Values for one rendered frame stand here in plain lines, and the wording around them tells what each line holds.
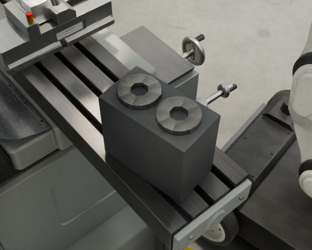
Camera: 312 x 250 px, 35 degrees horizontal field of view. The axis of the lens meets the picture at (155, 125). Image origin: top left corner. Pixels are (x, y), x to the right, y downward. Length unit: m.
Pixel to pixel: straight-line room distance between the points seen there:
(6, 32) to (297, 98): 0.77
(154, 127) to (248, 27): 2.08
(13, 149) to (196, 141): 0.57
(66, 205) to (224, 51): 1.47
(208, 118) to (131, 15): 2.08
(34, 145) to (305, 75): 0.71
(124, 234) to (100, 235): 0.09
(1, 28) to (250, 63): 1.65
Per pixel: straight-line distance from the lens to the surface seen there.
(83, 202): 1.69
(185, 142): 0.91
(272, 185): 1.55
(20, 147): 1.32
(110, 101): 0.98
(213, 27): 2.92
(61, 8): 1.35
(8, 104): 1.36
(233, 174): 1.11
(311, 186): 1.43
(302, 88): 1.21
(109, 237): 1.84
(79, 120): 1.20
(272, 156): 1.58
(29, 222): 1.57
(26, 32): 1.33
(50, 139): 1.36
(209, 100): 1.80
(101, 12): 1.42
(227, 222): 1.46
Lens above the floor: 1.84
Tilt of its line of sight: 51 degrees down
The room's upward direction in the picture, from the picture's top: 1 degrees clockwise
